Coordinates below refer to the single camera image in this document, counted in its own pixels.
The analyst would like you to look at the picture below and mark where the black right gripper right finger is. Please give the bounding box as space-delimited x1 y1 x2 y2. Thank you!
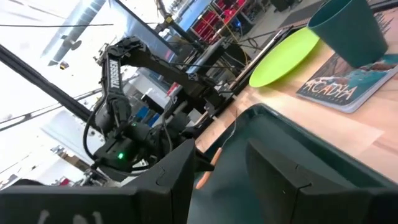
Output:
245 138 398 224

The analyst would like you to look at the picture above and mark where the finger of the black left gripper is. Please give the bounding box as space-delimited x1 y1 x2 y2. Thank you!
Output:
194 151 216 173

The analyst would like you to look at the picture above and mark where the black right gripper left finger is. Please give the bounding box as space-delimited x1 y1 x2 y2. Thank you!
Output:
0 139 196 224

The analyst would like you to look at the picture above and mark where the lime green plate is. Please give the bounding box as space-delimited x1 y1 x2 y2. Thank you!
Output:
248 26 321 88

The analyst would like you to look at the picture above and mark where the dark green plastic cup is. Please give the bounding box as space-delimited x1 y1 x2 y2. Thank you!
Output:
307 0 389 68

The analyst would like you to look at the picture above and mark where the dark green plastic tray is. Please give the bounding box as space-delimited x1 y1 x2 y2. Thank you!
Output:
186 103 398 224

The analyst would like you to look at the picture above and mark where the large dark display screen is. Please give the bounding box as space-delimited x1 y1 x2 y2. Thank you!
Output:
108 0 178 63

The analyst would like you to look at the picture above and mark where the Acadia picture book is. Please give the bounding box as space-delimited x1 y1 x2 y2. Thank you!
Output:
295 52 398 114

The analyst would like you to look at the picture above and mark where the shelf with red bins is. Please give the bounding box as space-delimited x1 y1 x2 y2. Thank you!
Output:
191 0 249 43

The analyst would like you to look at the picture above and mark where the black aluminium table frame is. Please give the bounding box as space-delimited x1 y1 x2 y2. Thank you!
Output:
231 26 295 97

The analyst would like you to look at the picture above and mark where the black frame post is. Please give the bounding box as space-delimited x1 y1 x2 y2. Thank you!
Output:
0 43 100 127

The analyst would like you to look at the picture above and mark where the silver ceiling duct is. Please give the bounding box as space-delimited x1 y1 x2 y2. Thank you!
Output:
40 0 107 67

